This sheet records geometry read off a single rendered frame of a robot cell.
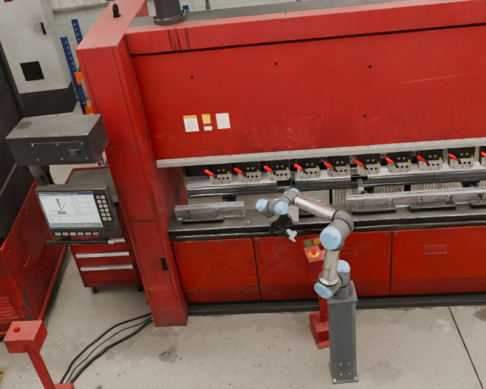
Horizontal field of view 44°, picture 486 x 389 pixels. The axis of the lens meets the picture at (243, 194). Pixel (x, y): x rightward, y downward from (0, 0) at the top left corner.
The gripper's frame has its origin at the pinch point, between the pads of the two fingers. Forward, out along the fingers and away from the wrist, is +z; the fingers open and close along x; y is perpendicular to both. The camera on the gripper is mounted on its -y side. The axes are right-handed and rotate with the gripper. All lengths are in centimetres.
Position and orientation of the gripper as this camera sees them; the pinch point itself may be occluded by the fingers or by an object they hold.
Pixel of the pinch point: (291, 234)
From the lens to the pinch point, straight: 377.6
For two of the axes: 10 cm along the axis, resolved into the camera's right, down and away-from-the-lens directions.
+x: -1.5, -6.4, 7.5
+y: 7.6, -5.6, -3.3
